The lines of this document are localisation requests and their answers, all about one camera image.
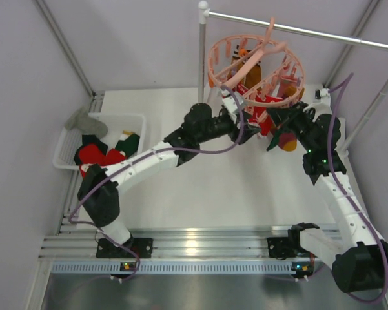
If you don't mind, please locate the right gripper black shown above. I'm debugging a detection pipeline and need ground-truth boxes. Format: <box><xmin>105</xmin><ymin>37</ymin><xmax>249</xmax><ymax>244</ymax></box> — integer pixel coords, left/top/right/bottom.
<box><xmin>268</xmin><ymin>101</ymin><xmax>317</xmax><ymax>152</ymax></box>

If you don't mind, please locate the pink round clip hanger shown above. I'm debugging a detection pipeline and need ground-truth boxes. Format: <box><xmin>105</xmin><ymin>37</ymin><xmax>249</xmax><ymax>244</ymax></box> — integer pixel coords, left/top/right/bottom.
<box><xmin>206</xmin><ymin>18</ymin><xmax>305</xmax><ymax>123</ymax></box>

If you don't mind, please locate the dark green sock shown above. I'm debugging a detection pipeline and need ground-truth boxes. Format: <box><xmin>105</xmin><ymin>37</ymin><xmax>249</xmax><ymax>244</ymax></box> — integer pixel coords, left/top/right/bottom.
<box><xmin>266</xmin><ymin>129</ymin><xmax>283</xmax><ymax>152</ymax></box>
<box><xmin>115</xmin><ymin>131</ymin><xmax>140</xmax><ymax>158</ymax></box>

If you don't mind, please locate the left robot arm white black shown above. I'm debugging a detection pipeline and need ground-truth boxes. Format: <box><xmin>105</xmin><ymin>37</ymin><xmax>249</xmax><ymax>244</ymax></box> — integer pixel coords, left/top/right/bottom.
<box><xmin>77</xmin><ymin>103</ymin><xmax>261</xmax><ymax>256</ymax></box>

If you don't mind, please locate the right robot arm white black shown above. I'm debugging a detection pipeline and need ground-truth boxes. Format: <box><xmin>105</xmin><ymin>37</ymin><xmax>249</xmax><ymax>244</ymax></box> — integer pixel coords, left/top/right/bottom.
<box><xmin>267</xmin><ymin>102</ymin><xmax>388</xmax><ymax>293</ymax></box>

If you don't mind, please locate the red hanging sock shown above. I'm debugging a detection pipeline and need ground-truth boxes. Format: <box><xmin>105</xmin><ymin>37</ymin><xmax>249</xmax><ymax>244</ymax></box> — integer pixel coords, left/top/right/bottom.
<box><xmin>246</xmin><ymin>95</ymin><xmax>281</xmax><ymax>136</ymax></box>
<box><xmin>230</xmin><ymin>83</ymin><xmax>249</xmax><ymax>98</ymax></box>

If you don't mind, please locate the pink striped yellow-toe sock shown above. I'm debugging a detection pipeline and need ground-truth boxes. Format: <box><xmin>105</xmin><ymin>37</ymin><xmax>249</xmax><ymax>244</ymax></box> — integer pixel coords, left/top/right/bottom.
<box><xmin>271</xmin><ymin>82</ymin><xmax>298</xmax><ymax>152</ymax></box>

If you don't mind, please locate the mustard hanging sock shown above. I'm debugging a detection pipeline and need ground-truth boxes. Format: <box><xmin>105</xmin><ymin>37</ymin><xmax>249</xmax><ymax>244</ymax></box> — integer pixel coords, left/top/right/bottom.
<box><xmin>229</xmin><ymin>48</ymin><xmax>261</xmax><ymax>89</ymax></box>

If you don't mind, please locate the silver clothes rack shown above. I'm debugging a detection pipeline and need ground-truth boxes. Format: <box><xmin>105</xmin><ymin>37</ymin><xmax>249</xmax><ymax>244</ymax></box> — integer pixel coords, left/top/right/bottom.
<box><xmin>187</xmin><ymin>1</ymin><xmax>388</xmax><ymax>152</ymax></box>

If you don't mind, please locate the white plastic basket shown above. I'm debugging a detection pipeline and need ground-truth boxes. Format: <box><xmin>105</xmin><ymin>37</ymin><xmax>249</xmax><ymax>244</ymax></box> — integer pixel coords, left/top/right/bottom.
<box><xmin>52</xmin><ymin>112</ymin><xmax>147</xmax><ymax>171</ymax></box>

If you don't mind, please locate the red santa sock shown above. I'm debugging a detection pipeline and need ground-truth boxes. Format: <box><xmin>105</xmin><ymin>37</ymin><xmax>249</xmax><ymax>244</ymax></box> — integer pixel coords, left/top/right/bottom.
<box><xmin>74</xmin><ymin>144</ymin><xmax>126</xmax><ymax>178</ymax></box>

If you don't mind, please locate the black sock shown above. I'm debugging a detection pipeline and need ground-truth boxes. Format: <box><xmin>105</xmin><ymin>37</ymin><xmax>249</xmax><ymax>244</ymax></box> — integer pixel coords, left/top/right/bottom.
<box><xmin>82</xmin><ymin>134</ymin><xmax>108</xmax><ymax>154</ymax></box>

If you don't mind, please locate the grey sock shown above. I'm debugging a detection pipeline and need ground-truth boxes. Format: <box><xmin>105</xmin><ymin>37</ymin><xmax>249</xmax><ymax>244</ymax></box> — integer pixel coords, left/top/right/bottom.
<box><xmin>64</xmin><ymin>108</ymin><xmax>108</xmax><ymax>138</ymax></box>

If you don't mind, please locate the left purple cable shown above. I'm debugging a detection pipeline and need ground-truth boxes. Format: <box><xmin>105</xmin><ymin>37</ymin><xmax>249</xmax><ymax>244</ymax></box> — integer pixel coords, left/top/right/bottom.
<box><xmin>68</xmin><ymin>84</ymin><xmax>246</xmax><ymax>282</ymax></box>

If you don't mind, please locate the purple cable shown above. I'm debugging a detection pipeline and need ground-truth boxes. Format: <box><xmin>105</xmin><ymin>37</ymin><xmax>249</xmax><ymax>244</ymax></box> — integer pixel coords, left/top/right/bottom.
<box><xmin>68</xmin><ymin>84</ymin><xmax>246</xmax><ymax>282</ymax></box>
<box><xmin>296</xmin><ymin>72</ymin><xmax>388</xmax><ymax>303</ymax></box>

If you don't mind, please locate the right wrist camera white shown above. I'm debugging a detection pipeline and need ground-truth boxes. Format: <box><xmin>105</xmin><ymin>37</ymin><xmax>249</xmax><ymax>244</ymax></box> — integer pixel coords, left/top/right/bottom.
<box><xmin>314</xmin><ymin>88</ymin><xmax>329</xmax><ymax>101</ymax></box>

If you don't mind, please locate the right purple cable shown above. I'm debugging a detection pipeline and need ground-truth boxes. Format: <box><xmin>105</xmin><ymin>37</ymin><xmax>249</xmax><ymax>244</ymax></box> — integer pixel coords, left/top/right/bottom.
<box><xmin>296</xmin><ymin>72</ymin><xmax>388</xmax><ymax>303</ymax></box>

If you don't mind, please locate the right black mount plate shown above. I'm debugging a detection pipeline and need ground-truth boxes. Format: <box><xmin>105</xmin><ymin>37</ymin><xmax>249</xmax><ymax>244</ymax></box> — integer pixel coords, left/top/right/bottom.
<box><xmin>267</xmin><ymin>237</ymin><xmax>296</xmax><ymax>260</ymax></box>

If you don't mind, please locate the black mount plate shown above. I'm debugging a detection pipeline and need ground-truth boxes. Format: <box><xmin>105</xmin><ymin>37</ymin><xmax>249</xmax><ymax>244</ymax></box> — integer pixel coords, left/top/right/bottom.
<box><xmin>267</xmin><ymin>237</ymin><xmax>296</xmax><ymax>260</ymax></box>
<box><xmin>96</xmin><ymin>238</ymin><xmax>153</xmax><ymax>259</ymax></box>

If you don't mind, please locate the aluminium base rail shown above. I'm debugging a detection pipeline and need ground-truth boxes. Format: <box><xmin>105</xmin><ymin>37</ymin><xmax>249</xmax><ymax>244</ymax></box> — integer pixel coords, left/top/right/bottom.
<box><xmin>38</xmin><ymin>225</ymin><xmax>388</xmax><ymax>275</ymax></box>

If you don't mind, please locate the left black mount plate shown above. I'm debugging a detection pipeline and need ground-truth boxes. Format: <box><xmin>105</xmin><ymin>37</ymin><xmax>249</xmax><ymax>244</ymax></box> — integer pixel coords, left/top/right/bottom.
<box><xmin>96</xmin><ymin>238</ymin><xmax>153</xmax><ymax>259</ymax></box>

